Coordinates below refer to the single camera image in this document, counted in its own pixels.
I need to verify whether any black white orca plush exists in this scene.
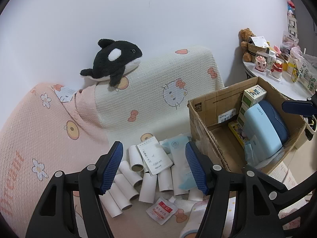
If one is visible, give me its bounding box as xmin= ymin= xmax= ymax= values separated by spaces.
xmin=80 ymin=38 xmax=143 ymax=88

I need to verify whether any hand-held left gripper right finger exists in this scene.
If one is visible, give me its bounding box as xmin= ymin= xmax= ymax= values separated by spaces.
xmin=184 ymin=141 xmax=298 ymax=238

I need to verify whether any pile of white paper tubes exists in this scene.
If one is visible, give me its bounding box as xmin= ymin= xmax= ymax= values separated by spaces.
xmin=100 ymin=145 xmax=206 ymax=219

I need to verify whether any yellow snack packet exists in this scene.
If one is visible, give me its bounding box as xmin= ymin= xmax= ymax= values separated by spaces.
xmin=287 ymin=62 xmax=301 ymax=82

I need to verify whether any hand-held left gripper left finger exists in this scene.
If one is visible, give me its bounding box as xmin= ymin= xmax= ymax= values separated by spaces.
xmin=25 ymin=141 xmax=124 ymax=238

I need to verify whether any light blue hard case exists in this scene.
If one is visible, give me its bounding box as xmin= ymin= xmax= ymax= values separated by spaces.
xmin=244 ymin=105 xmax=283 ymax=164

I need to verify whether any white green bottle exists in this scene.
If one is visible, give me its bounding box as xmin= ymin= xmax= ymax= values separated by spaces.
xmin=266 ymin=50 xmax=276 ymax=70

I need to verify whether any clear box with red figure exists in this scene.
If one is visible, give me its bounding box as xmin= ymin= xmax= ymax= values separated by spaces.
xmin=269 ymin=57 xmax=285 ymax=82

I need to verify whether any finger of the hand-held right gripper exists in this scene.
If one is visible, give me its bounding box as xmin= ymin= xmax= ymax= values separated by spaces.
xmin=282 ymin=97 xmax=317 ymax=117

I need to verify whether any brown teddy bear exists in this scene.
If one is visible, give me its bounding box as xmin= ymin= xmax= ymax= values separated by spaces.
xmin=239 ymin=28 xmax=257 ymax=62

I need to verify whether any green print plastic bag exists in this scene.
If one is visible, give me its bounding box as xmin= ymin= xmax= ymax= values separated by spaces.
xmin=297 ymin=53 xmax=317 ymax=96

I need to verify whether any clear box with pink figure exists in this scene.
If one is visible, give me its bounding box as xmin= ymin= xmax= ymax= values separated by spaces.
xmin=255 ymin=52 xmax=269 ymax=72

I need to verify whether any woven basket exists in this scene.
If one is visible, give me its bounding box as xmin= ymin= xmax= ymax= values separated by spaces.
xmin=248 ymin=42 xmax=269 ymax=55

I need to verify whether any white envelope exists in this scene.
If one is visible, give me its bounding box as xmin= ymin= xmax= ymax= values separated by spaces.
xmin=248 ymin=36 xmax=269 ymax=47

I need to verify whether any red label white pouch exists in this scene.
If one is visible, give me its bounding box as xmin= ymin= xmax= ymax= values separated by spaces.
xmin=146 ymin=197 xmax=177 ymax=225

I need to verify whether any dark blue hard case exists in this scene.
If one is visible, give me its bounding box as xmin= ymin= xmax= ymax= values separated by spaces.
xmin=258 ymin=100 xmax=290 ymax=144

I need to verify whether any white notepad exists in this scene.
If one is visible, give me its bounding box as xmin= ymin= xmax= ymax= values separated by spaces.
xmin=137 ymin=139 xmax=173 ymax=176

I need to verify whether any white round table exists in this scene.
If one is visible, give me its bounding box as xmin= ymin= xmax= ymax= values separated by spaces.
xmin=243 ymin=59 xmax=313 ymax=102

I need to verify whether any white cotton-print tissue pack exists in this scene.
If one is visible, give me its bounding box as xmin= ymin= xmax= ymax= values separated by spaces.
xmin=170 ymin=139 xmax=199 ymax=190

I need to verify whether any light blue tissue pack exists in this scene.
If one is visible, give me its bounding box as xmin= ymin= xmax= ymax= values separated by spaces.
xmin=159 ymin=134 xmax=192 ymax=154

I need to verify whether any yellow printed box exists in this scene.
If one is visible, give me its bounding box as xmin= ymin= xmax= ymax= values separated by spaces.
xmin=228 ymin=121 xmax=248 ymax=147

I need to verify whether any green white small box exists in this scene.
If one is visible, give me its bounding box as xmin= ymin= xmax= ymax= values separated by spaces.
xmin=237 ymin=114 xmax=248 ymax=130
xmin=239 ymin=103 xmax=253 ymax=116
xmin=241 ymin=85 xmax=267 ymax=105

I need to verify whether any cream printed bed cover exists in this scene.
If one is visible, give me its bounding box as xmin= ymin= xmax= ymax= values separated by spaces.
xmin=94 ymin=45 xmax=225 ymax=238

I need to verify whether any brown cardboard box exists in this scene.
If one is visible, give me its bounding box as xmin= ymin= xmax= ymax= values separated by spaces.
xmin=187 ymin=76 xmax=307 ymax=176

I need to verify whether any pink printed bed cover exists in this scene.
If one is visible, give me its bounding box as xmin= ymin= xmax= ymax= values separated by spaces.
xmin=0 ymin=82 xmax=112 ymax=238

